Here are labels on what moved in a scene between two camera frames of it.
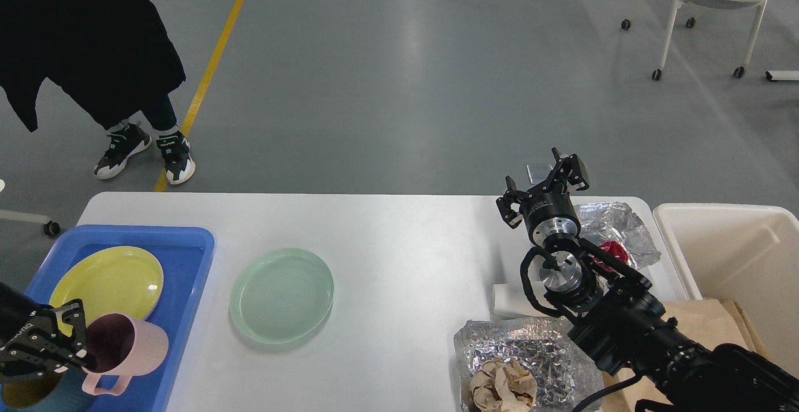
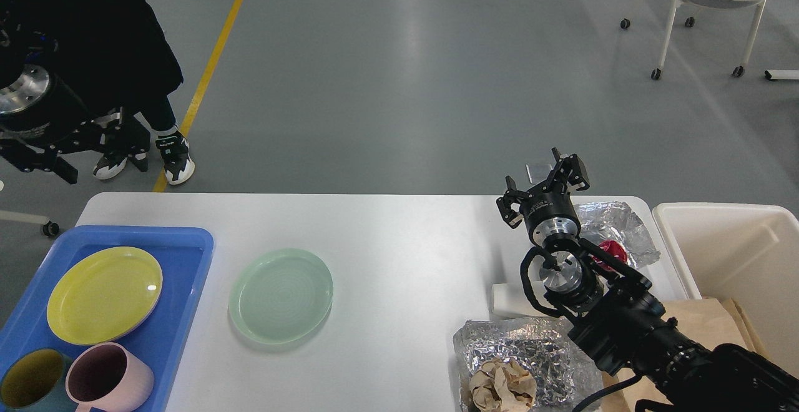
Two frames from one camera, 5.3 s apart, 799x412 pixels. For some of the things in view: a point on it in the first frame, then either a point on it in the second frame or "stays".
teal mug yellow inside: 63,391 stays
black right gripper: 548,210 stays
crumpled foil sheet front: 567,377 stays
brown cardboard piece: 711,321 stays
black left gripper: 24,326 -> 32,100
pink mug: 122,346 -> 105,375
